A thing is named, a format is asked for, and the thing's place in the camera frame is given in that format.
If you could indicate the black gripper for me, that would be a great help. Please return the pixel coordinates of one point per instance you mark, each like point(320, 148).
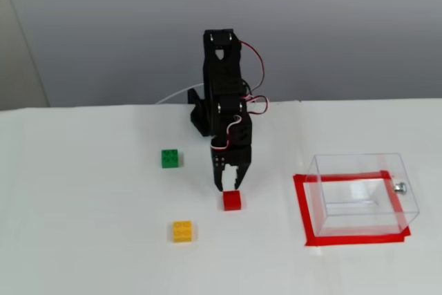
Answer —
point(237, 159)

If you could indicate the red lego brick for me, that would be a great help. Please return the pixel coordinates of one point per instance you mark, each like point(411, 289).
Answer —
point(232, 200)

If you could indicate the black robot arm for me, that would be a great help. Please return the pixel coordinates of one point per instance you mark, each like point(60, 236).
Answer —
point(221, 77)

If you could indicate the green lego brick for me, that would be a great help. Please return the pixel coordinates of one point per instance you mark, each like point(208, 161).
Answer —
point(170, 158)

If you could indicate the yellow lego brick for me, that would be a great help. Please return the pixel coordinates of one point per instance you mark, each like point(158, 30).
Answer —
point(182, 231)

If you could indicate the transparent plastic box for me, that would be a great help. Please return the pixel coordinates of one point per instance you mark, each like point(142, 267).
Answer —
point(362, 198)

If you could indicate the metal box lock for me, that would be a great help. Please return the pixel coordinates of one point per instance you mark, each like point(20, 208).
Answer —
point(400, 188)

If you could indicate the black table clamp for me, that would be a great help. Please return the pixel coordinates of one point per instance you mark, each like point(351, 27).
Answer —
point(198, 115)

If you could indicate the red tape frame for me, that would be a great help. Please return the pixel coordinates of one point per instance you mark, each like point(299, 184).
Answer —
point(345, 239)

